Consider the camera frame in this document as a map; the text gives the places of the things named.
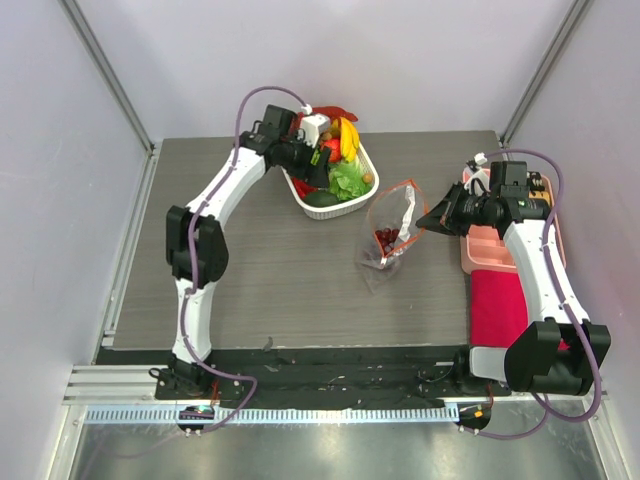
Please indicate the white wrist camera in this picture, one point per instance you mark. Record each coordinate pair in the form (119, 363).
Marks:
(475, 176)
(312, 126)

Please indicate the red folded cloth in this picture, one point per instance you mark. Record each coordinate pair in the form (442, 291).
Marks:
(498, 311)

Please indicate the pink plastic organizer tray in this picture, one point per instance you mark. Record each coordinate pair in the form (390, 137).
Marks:
(482, 249)

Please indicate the red tomato toy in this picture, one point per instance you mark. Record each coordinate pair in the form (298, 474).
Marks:
(334, 145)

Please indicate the yellow banana bunch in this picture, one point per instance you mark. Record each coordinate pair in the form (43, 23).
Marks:
(349, 139)

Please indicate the aluminium frame rail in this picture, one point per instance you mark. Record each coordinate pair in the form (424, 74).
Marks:
(92, 45)

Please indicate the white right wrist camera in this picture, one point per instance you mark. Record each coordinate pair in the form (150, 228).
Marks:
(475, 176)

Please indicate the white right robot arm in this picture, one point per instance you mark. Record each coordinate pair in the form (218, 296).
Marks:
(561, 350)

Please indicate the white slotted cable duct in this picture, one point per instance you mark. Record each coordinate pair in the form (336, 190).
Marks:
(182, 414)

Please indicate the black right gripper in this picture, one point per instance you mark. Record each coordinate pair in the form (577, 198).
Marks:
(451, 212)

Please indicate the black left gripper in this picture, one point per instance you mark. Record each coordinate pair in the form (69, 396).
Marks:
(314, 175)

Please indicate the clear zip bag orange zipper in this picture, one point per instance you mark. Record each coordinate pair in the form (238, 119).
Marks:
(399, 206)

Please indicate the white plastic fruit basket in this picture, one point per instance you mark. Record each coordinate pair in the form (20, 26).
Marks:
(342, 208)

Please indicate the purple grape bunch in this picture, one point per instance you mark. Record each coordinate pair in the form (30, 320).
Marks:
(387, 238)

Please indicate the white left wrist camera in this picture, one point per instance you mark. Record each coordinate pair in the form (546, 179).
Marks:
(312, 126)

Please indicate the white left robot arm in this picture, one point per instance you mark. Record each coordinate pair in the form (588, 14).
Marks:
(196, 248)

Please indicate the red lobster toy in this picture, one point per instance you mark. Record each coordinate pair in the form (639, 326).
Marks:
(334, 113)

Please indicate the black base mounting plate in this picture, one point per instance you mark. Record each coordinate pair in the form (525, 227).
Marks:
(373, 378)

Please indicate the green lettuce toy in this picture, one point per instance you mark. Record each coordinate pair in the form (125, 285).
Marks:
(346, 181)

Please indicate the red chili pepper toy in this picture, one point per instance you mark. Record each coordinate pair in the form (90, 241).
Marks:
(302, 189)

